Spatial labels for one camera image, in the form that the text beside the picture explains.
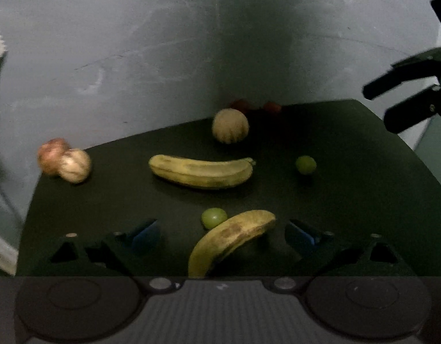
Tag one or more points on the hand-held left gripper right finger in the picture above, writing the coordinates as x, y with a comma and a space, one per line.
303, 236

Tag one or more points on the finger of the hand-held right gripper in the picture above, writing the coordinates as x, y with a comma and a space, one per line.
396, 79
408, 113

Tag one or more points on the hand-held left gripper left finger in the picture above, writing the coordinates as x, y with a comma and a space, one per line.
146, 235

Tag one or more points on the striped pepino melon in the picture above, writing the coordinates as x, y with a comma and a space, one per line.
75, 166
230, 126

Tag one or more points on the green grape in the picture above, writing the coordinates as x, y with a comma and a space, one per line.
306, 165
213, 218

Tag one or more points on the yellow banana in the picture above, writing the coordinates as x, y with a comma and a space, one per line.
224, 238
200, 172

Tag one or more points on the red apple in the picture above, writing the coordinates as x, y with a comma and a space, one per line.
50, 156

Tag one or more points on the small red fruit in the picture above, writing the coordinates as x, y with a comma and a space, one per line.
240, 105
272, 107

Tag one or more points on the white pipe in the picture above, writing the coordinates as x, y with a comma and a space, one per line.
4, 252

